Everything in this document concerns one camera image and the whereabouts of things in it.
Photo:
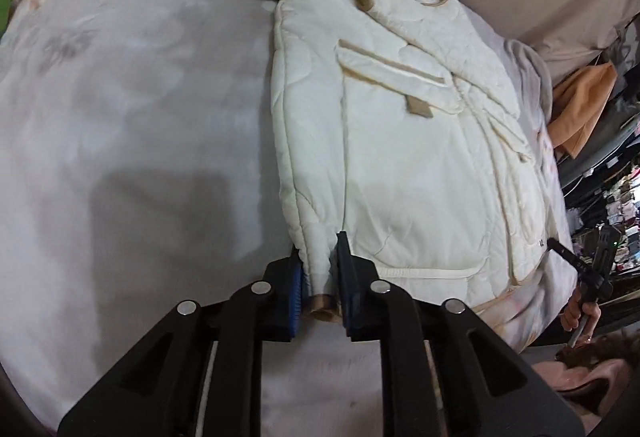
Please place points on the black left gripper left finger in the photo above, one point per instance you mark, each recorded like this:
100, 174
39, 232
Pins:
269, 309

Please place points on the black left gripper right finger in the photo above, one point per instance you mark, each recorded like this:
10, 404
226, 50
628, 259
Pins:
361, 313

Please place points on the cream quilted jacket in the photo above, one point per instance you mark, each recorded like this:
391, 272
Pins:
396, 123

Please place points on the person's right hand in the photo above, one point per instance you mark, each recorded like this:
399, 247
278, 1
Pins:
578, 311

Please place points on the pink sleeve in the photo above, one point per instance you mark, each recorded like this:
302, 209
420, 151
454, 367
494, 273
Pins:
612, 375

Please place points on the orange hanging cloth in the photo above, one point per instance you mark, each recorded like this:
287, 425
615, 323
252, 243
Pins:
578, 103

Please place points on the grey floral bed blanket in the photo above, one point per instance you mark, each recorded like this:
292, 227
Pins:
137, 170

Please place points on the green plush pillow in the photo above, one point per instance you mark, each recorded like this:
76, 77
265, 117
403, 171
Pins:
5, 12

